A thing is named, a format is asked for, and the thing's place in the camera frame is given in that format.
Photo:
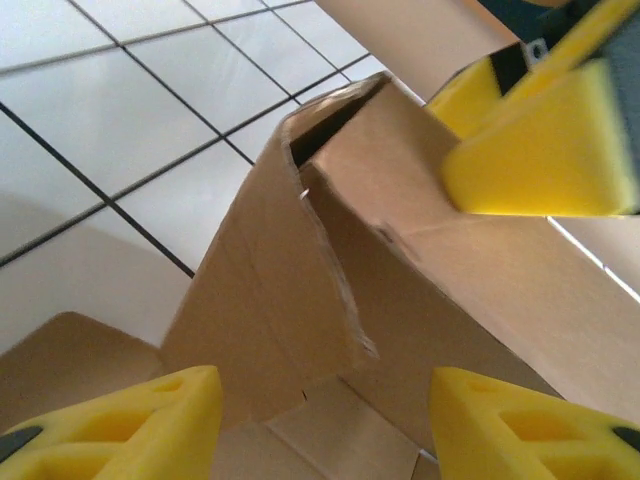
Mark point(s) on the brown cardboard box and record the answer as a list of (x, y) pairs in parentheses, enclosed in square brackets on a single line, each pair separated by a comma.
[(300, 300)]

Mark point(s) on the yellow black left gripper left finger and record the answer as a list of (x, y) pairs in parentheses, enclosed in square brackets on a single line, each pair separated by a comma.
[(125, 430)]

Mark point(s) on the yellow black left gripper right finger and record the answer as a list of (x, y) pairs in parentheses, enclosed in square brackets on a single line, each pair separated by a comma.
[(525, 435)]

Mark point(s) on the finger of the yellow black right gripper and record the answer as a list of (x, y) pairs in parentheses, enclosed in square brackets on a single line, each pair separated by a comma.
[(540, 160), (465, 100)]

